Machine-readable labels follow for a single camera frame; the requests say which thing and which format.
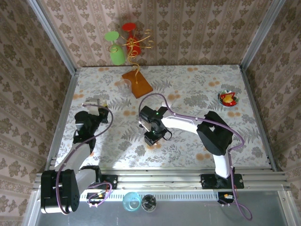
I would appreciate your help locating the dark clear drinking glass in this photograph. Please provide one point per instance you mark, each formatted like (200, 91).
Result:
(148, 203)

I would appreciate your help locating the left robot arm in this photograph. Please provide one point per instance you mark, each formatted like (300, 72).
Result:
(58, 190)

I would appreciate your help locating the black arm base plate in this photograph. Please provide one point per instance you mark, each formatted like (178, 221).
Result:
(111, 181)
(208, 181)

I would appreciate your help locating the teal drinking glass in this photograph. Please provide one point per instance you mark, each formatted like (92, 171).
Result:
(128, 204)

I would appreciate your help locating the red wine glass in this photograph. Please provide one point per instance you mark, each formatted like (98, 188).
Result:
(129, 26)

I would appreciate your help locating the aluminium extrusion frame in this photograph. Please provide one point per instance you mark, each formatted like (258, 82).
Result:
(164, 180)

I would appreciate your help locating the green wine glass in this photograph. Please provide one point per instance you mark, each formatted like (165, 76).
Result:
(117, 56)

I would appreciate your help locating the floral patterned table cover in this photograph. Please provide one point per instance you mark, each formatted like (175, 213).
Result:
(183, 153)

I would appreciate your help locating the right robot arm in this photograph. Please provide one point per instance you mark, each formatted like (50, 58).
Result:
(183, 123)

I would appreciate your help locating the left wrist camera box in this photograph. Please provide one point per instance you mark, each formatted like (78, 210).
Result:
(94, 102)

